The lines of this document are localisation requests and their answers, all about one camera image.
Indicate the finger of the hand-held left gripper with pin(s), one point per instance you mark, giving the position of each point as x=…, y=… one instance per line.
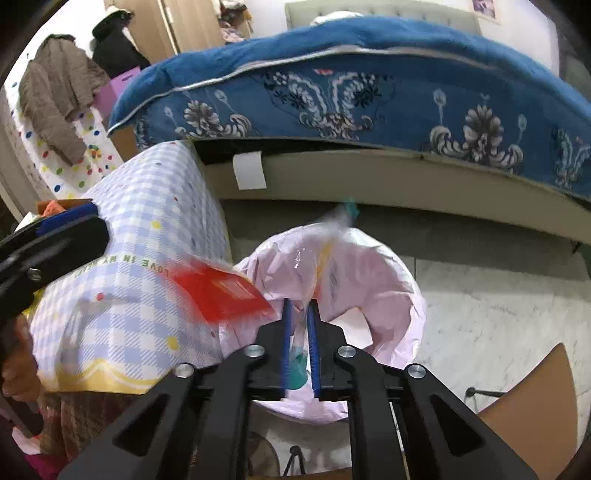
x=64, y=242

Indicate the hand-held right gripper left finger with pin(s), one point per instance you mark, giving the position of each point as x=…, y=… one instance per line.
x=286, y=346

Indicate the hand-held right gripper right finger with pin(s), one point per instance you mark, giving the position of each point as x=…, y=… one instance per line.
x=315, y=346

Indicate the clear plastic wrapper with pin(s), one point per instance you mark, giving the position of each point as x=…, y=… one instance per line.
x=300, y=364

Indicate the red snack packet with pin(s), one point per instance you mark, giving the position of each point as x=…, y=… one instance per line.
x=221, y=290

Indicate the trash bin with pink bag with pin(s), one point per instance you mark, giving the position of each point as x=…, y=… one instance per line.
x=383, y=295

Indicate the person's left hand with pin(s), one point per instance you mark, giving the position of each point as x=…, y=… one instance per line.
x=18, y=369

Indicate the checkered cloth covered table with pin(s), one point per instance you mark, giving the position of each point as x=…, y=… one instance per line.
x=138, y=230

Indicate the polka-dot white sheet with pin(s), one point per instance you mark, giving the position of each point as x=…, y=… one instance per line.
x=97, y=157

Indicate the wooden drawer cabinet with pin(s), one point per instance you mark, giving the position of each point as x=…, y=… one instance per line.
x=124, y=143

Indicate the purple storage box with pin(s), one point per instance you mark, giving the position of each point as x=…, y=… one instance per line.
x=108, y=99

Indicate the brown jacket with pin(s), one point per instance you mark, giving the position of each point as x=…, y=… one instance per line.
x=60, y=92

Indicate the white label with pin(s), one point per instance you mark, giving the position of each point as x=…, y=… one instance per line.
x=249, y=170

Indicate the black coat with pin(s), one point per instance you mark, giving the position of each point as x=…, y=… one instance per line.
x=117, y=50

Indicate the wooden chair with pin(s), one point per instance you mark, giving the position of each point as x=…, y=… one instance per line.
x=531, y=415

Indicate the wooden wardrobe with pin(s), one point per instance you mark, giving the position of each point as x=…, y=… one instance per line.
x=184, y=23

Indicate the hanging clothes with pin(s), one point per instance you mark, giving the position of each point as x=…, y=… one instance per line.
x=233, y=23

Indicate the bed with blue blanket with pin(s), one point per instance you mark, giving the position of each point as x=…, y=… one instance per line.
x=369, y=55

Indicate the white pillow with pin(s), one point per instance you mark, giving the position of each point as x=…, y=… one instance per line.
x=337, y=17

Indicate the grey padded headboard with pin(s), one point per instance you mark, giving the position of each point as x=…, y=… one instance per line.
x=415, y=9

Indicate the beige bed frame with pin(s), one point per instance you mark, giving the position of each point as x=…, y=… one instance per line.
x=369, y=180

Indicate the wall picture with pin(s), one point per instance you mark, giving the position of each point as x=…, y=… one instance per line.
x=485, y=8

